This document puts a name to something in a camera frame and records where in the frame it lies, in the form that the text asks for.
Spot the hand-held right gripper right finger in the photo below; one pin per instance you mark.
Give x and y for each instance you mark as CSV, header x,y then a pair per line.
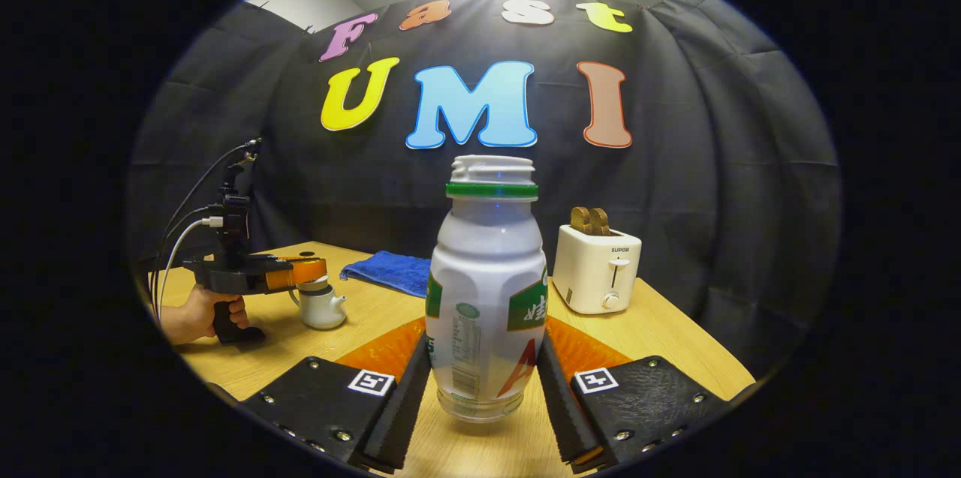
x,y
559,403

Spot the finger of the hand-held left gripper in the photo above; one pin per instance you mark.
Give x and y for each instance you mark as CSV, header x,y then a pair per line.
x,y
296,274

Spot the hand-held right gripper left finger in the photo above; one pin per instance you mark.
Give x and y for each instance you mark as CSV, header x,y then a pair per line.
x,y
398,403

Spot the white ceramic teacup with spout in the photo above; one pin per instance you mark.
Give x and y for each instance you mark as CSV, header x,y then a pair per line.
x,y
323,311

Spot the white plastic water bottle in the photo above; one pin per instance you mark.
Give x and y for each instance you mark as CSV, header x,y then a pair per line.
x,y
484,275

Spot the blue folded towel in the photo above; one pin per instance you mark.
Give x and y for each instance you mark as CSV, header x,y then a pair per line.
x,y
390,272

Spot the cream toaster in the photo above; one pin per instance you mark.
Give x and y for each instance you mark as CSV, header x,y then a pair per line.
x,y
593,268

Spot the brown bread slice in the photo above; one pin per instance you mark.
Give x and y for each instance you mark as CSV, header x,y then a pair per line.
x,y
599,221
579,220

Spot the black backdrop cloth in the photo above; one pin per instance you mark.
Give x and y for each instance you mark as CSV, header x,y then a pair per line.
x,y
676,163

